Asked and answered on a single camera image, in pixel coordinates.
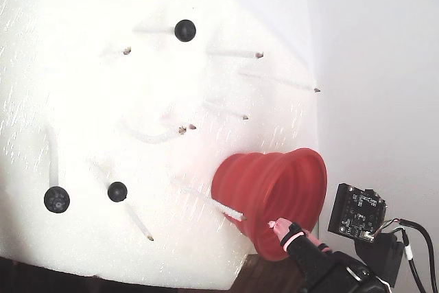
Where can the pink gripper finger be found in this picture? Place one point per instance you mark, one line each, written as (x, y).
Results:
(302, 248)
(320, 245)

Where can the red collapsible cup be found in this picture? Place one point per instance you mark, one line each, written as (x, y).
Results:
(274, 186)

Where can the dark blueberry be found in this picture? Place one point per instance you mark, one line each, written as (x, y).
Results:
(57, 199)
(117, 191)
(185, 30)

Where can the white foam board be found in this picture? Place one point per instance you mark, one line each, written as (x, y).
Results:
(68, 83)

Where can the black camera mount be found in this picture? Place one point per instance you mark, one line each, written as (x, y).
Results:
(377, 258)

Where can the black camera circuit board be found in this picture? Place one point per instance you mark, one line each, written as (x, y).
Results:
(356, 214)

